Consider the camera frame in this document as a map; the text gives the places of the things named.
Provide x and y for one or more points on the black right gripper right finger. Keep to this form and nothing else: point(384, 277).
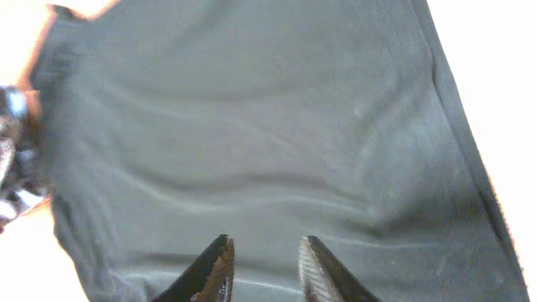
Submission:
point(324, 278)

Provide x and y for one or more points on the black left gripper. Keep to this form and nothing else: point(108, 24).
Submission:
point(22, 185)

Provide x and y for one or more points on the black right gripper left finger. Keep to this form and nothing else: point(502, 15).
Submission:
point(208, 279)

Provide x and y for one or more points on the black polo shirt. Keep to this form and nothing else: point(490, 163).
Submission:
point(168, 123)

